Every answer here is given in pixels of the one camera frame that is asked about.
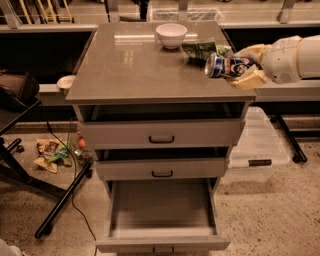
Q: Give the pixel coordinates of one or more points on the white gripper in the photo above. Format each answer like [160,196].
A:
[282,60]

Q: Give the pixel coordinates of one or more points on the blue pepsi can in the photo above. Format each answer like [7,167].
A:
[227,67]

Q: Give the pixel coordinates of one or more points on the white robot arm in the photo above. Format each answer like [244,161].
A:
[308,58]

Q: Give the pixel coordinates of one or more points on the grey middle drawer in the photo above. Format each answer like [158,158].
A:
[162,163]

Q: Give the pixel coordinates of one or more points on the grey drawer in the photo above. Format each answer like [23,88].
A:
[162,163]
[162,133]
[162,217]

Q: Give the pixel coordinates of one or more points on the grey drawer cabinet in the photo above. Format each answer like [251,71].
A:
[127,75]

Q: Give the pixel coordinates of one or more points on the grey top drawer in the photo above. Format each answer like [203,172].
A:
[162,133]

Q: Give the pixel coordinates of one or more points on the grey bottom drawer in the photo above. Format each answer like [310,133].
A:
[162,217]

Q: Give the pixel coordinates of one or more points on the green chip bag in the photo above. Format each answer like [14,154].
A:
[202,50]

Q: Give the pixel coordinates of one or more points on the clear plastic storage bin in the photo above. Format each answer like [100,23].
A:
[258,152]

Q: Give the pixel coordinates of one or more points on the white bowl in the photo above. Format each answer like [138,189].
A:
[171,35]

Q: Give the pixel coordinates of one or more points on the black stand leg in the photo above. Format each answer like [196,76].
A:
[298,156]

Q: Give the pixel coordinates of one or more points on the snack bags on floor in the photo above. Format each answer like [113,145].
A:
[51,152]

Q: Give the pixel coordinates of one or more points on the dark bag on table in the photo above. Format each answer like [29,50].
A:
[17,90]

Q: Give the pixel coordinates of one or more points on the white wire basket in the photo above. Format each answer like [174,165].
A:
[192,14]

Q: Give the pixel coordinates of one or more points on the wire basket with bottles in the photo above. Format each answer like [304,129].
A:
[78,148]

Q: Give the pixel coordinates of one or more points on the black table frame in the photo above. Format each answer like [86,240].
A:
[13,170]

